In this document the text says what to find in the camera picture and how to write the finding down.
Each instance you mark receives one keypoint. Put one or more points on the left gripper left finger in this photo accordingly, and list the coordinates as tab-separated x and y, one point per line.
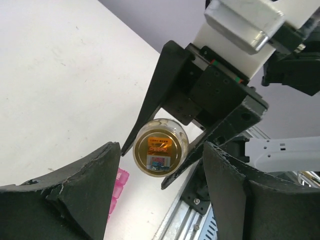
70	203

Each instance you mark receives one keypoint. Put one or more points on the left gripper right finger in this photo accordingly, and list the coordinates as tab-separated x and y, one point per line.
253	205

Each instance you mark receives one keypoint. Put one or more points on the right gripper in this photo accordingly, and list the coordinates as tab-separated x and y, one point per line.
207	89

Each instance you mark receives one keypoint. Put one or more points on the pink weekly pill organizer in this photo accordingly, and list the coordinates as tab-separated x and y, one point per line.
120	182

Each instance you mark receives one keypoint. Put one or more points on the clear bottle yellow capsules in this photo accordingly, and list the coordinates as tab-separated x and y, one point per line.
160	147

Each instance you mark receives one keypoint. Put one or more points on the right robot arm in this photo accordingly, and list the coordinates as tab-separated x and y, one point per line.
292	80

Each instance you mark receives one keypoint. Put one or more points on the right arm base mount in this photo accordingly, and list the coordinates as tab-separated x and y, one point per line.
199	189

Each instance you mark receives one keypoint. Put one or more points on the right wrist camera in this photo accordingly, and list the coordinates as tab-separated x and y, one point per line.
240	31

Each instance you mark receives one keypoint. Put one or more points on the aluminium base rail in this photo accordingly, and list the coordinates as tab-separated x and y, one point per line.
181	222

